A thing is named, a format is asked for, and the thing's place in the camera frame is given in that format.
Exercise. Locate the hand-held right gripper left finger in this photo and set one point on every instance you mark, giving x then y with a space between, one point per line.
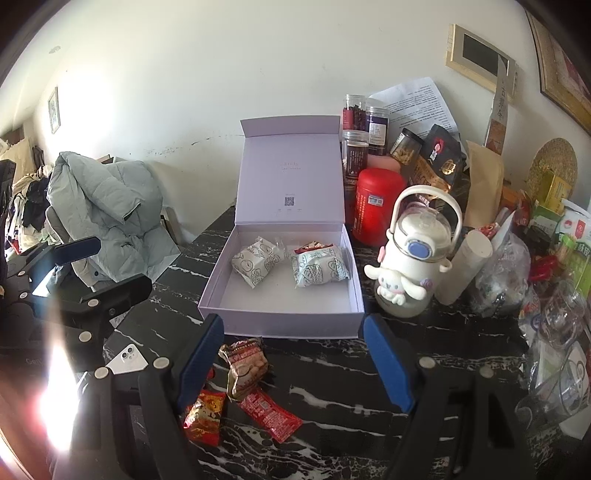
203 355

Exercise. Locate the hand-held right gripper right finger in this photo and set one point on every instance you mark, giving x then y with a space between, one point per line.
388 355

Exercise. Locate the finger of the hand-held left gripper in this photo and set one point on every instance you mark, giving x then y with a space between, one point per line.
78 249
124 295

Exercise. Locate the brown snack packet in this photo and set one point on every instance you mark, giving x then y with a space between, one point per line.
244 369

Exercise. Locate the red gold snack packet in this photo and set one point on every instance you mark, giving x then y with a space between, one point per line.
205 415

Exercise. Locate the plain red snack packet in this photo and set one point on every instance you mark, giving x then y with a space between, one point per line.
270 413

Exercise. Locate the white printed pastry packet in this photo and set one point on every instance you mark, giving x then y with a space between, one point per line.
318 272
256 265

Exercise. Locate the red white snack packet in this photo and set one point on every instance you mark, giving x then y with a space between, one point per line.
314 247

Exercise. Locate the lavender gift box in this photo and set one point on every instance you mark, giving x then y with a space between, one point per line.
291 152

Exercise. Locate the grey-green puffer jacket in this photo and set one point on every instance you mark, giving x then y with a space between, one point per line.
106 198

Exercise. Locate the white smartphone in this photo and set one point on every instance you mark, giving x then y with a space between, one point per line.
127 360

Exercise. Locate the pile of clothes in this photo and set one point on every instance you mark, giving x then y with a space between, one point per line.
27 203

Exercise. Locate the white cartoon water bottle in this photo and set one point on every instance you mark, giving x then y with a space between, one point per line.
415 258

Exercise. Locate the beige tote bag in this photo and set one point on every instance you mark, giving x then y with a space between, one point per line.
16 157

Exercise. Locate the white paper cylinder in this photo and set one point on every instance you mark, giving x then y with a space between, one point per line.
464 267

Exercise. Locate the red tea canister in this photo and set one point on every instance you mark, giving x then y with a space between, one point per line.
376 207

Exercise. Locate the clear glass jug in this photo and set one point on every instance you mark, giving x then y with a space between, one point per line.
554 392

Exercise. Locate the clear glass cup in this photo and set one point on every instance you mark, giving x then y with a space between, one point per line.
561 318

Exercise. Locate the black gold cereal bag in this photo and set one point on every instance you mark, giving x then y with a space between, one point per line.
425 175

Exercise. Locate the pink box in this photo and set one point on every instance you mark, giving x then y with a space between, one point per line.
383 162

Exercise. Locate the brown paper bag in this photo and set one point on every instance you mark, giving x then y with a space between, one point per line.
485 184

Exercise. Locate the clear jar with dark label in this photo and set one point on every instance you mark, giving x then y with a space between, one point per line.
355 154

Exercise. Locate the black-lidded snack jar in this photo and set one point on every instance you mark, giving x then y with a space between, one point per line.
406 146

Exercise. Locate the black foil bag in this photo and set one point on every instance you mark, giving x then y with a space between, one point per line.
443 152

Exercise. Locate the clear jar of red berries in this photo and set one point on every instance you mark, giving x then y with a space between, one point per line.
353 115

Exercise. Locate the printed paper sheet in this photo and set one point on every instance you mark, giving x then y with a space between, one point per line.
415 99

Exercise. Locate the round woven trivet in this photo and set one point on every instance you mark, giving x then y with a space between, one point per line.
554 157

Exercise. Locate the hanging paper scroll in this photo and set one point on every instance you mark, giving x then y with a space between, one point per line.
501 110

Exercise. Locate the framed painting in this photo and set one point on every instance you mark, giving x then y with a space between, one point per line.
568 69

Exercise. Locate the small wall picture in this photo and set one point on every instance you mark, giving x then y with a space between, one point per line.
54 110

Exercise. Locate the cream picture frame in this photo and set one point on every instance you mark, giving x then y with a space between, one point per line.
455 50

